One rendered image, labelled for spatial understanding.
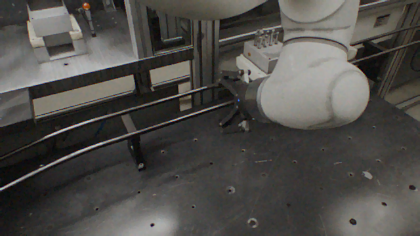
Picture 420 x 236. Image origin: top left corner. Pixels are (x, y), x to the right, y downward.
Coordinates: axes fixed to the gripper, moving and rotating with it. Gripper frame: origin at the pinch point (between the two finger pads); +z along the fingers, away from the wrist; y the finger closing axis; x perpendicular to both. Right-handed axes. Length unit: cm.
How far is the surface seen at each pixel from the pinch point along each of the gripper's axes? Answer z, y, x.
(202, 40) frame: 16.3, 19.8, -3.5
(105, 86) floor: 179, 18, 6
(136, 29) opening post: 13.1, 20.0, 17.3
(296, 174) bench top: -3.5, -19.8, -23.0
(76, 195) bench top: 16.8, -23.5, 32.5
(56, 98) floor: 183, 9, 40
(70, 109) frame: 136, 0, 31
